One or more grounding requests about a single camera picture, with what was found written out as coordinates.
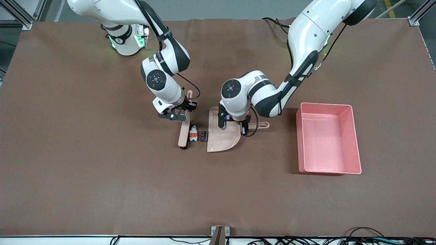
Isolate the beige brush with black bristles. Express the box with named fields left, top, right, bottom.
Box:
left=178, top=90, right=193, bottom=148

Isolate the pink plastic bin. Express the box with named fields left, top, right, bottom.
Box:
left=296, top=102, right=362, bottom=175

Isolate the brown camera mount post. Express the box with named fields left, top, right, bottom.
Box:
left=209, top=226, right=226, bottom=245

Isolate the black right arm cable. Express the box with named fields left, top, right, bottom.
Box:
left=175, top=73, right=201, bottom=101

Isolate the metal base connector box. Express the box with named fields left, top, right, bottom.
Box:
left=136, top=24, right=150, bottom=49

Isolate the brown table mat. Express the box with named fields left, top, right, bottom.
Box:
left=0, top=18, right=436, bottom=237

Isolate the beige plastic dustpan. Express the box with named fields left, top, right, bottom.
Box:
left=206, top=107, right=270, bottom=153

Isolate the black floor cable bundle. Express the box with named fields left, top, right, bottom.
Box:
left=245, top=227, right=436, bottom=245

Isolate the black base cable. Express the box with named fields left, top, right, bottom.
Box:
left=262, top=17, right=293, bottom=36

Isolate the aluminium frame profile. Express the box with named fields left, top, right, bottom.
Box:
left=0, top=0, right=46, bottom=30
left=408, top=0, right=436, bottom=26

